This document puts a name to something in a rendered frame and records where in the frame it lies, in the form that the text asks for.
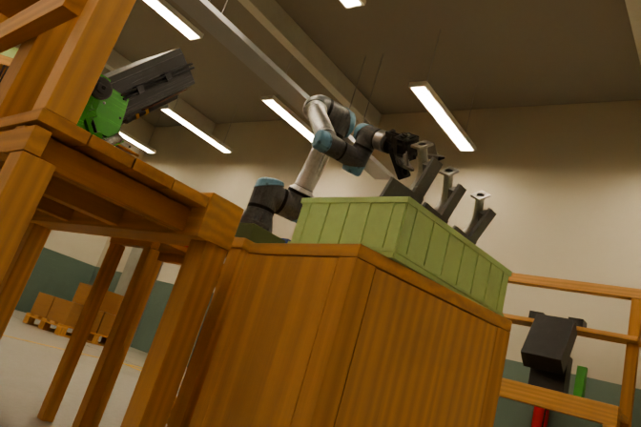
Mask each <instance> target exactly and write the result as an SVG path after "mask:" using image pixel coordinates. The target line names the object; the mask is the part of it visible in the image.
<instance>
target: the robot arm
mask: <svg viewBox="0 0 641 427"><path fill-rule="evenodd" d="M303 113H304V115H305V117H306V119H307V120H309V121H310V124H311V127H312V130H313V132H314V137H313V140H312V147H313V148H312V150H311V152H310V153H309V155H308V157H307V159H306V161H305V163H304V165H303V167H302V169H301V171H300V174H299V176H298V178H297V180H296V182H295V184H293V185H290V186H289V188H288V190H287V189H285V188H283V187H284V183H283V182H282V181H280V180H278V179H276V178H271V177H261V178H259V179H258V180H257V182H256V185H255V186H254V189H253V191H252V194H251V197H250V200H249V202H248V205H247V208H246V210H245V211H244V212H243V214H242V217H241V220H240V222H241V223H255V224H257V225H259V226H260V227H261V228H263V229H265V230H266V231H268V232H270V233H271V232H272V231H273V216H274V214H277V215H279V216H281V217H284V218H286V219H288V220H289V221H292V222H295V223H297V221H298V218H299V215H300V210H301V207H302V204H301V203H300V202H301V199H302V198H306V197H314V195H313V191H314V189H315V187H316V185H317V183H318V181H319V179H320V177H321V174H322V172H323V170H324V168H325V166H326V164H327V162H328V160H329V158H330V157H332V158H334V159H335V160H337V161H339V162H341V163H342V169H343V170H345V171H346V172H348V173H351V174H353V175H355V176H360V175H361V174H362V171H363V169H364V168H365V166H366V164H367V162H368V160H369V158H370V156H371V154H372V152H373V151H374V149H375V150H378V151H380V152H382V153H389V154H390V157H391V160H392V163H393V166H394V169H395V172H396V175H397V177H398V179H399V180H401V179H404V178H407V177H409V176H410V175H411V174H410V172H413V171H414V168H413V167H412V166H411V164H410V163H409V161H411V160H414V159H416V156H418V152H417V150H416V149H414V148H411V145H412V144H415V143H417V142H419V138H420V137H419V136H418V135H416V134H413V133H410V132H405V133H402V134H400V133H397V132H396V130H394V129H392V130H390V131H384V130H382V129H379V128H377V127H374V126H373V125H369V124H365V123H361V124H359V125H358V126H357V127H356V128H355V125H356V115H355V114H354V113H353V112H352V111H350V110H349V109H348V108H346V107H345V106H343V105H341V104H339V103H338V102H336V101H334V100H332V99H331V98H329V97H327V96H325V95H313V96H311V97H309V98H308V99H307V100H306V101H305V103H304V105H303ZM354 128H355V130H354ZM353 130H354V134H353V136H354V139H355V140H356V141H355V143H354V145H353V146H352V145H350V144H348V143H347V142H345V141H343V139H344V138H346V137H348V136H349V135H350V133H352V131H353ZM432 143H433V142H432ZM433 144H434V145H433V146H431V147H428V148H427V157H428V159H431V157H434V158H436V159H437V160H438V161H440V160H442V159H445V156H443V155H440V154H437V151H436V146H435V143H433Z"/></svg>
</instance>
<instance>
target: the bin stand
mask: <svg viewBox="0 0 641 427"><path fill-rule="evenodd" d="M110 242H111V244H110V246H109V249H108V251H107V253H106V255H105V257H104V260H103V262H102V264H101V267H100V269H99V271H98V274H97V276H96V278H95V281H94V283H93V286H92V288H91V291H90V293H89V295H88V298H87V300H86V302H85V305H84V307H83V309H82V312H81V314H80V317H79V318H78V320H77V323H76V325H75V327H74V330H73V332H72V336H71V338H70V340H69V343H68V345H67V348H66V350H65V352H64V355H63V356H62V358H61V361H60V363H59V365H58V368H57V370H56V372H55V375H54V377H53V380H52V383H51V386H50V388H49V390H48V392H47V394H46V396H45V399H44V401H43V403H42V406H41V408H40V411H39V413H38V415H37V417H38V418H39V419H40V420H42V421H48V422H53V420H54V418H55V416H56V413H57V411H58V408H59V406H60V404H61V401H62V399H63V396H64V395H65V392H66V390H67V388H68V385H69V383H70V380H71V378H72V374H73V372H74V369H75V367H76V364H77V362H78V360H79V358H80V356H81V353H82V351H83V349H84V346H85V344H86V341H87V339H88V337H89V334H90V332H91V329H92V327H93V324H94V322H95V319H96V317H97V314H98V312H99V310H100V307H101V305H102V302H103V300H104V298H105V295H106V293H107V291H108V289H109V286H110V284H111V282H112V279H113V277H114V273H115V271H116V268H117V266H118V263H119V261H120V259H121V256H122V255H123V252H124V250H125V247H124V246H128V247H136V248H142V249H143V251H142V254H141V256H140V258H139V260H138V263H137V265H136V268H135V270H134V274H133V276H132V279H131V281H130V284H129V286H128V289H127V291H126V294H125V295H124V298H123V300H122V303H121V305H120V308H119V310H118V313H117V315H116V318H115V320H114V324H113V327H112V328H111V330H110V333H109V335H108V338H107V340H106V343H105V345H104V348H103V350H102V353H101V355H100V358H99V359H98V362H97V364H96V367H95V369H94V372H93V376H92V378H91V381H90V383H89V385H88V388H87V390H86V393H85V395H84V397H83V399H82V402H81V404H80V407H79V409H78V412H77V414H76V417H75V419H74V422H73V424H72V427H98V425H99V423H100V420H101V418H102V416H103V414H104V411H105V408H106V406H107V403H108V401H109V398H110V396H111V393H112V390H113V388H114V385H115V382H116V380H117V377H118V374H119V372H120V369H121V367H122V364H123V362H124V359H125V356H126V354H127V352H128V350H129V347H130V345H131V342H132V339H133V337H134V333H135V330H136V328H137V325H138V323H139V320H140V318H141V316H142V313H143V311H144V308H145V306H146V303H147V300H148V298H149V295H150V293H151V290H152V288H153V286H154V283H155V279H156V277H157V274H158V272H159V269H160V266H161V264H162V262H165V263H171V264H176V265H181V264H182V262H183V259H184V256H185V255H186V252H187V249H188V248H187V247H185V246H181V245H174V244H165V243H157V242H150V241H141V240H133V239H126V238H117V237H111V240H110Z"/></svg>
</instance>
